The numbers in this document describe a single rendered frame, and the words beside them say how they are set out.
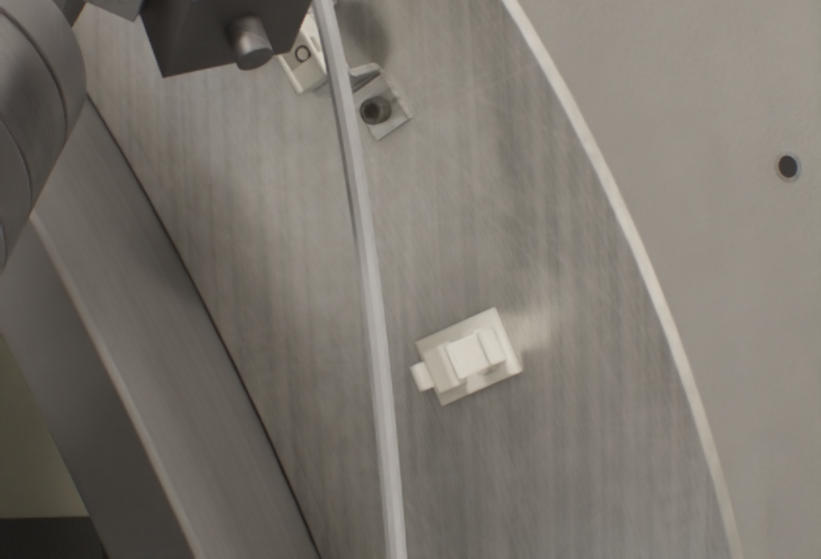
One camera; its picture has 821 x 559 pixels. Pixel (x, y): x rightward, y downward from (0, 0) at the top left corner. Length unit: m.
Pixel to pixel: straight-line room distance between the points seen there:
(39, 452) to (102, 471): 5.56
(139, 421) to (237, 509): 0.04
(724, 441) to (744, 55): 0.09
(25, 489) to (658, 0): 5.62
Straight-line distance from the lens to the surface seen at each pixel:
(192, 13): 0.96
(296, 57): 1.03
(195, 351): 1.07
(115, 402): 1.04
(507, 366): 1.04
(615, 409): 1.03
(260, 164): 1.06
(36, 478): 6.61
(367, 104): 1.04
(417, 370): 1.04
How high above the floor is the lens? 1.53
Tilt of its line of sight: 9 degrees down
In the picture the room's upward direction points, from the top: 3 degrees counter-clockwise
